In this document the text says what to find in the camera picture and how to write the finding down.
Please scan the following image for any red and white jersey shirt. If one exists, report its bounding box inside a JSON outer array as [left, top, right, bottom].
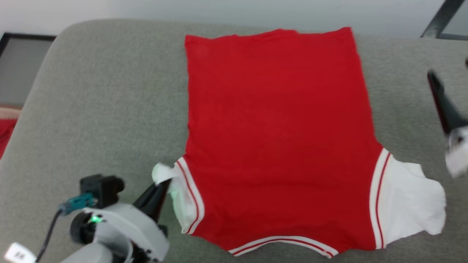
[[151, 26, 448, 259]]

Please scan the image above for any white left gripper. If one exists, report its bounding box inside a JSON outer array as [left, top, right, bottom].
[[84, 179, 172, 263]]

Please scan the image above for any grey fabric sofa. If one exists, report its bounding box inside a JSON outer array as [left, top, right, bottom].
[[0, 19, 468, 263]]

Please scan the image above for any white cable label tag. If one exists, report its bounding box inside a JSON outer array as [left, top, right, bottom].
[[3, 242, 37, 263]]

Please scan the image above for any black framed grey panel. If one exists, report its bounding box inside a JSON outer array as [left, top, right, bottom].
[[0, 32, 57, 107]]

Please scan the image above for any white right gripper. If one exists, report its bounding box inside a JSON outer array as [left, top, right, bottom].
[[427, 70, 468, 180]]

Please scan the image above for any pink laundry basket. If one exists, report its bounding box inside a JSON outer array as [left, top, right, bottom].
[[0, 105, 23, 122]]

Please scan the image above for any teal left camera cable plug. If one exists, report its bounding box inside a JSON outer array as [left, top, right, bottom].
[[58, 193, 98, 216]]

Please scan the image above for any red cloth in basket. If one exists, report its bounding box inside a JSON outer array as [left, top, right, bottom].
[[0, 118, 18, 160]]

